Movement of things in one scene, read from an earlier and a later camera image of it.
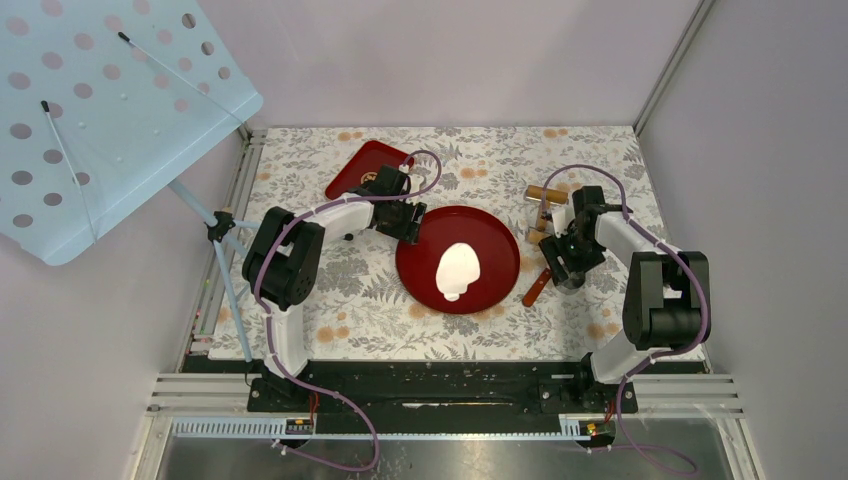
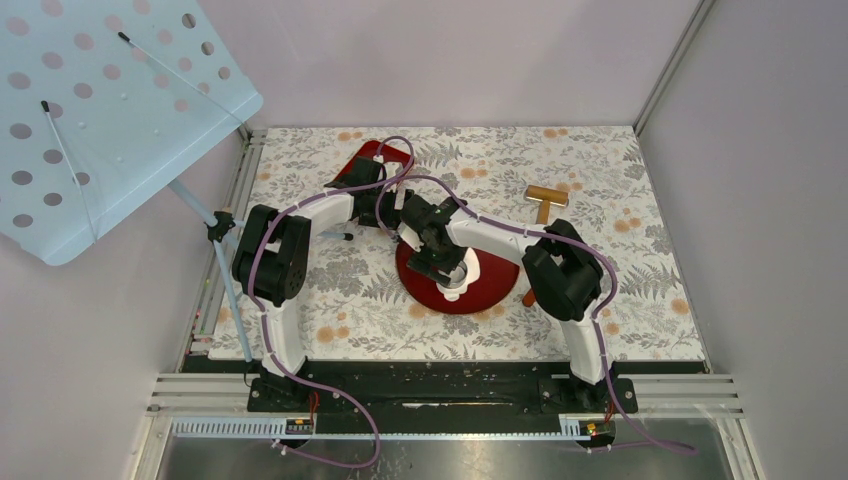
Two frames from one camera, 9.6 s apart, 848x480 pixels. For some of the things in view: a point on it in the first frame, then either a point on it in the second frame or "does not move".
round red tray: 465,260 does not move
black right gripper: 553,247 → 422,262
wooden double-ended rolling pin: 535,195 does not move
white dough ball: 458,266 does not move
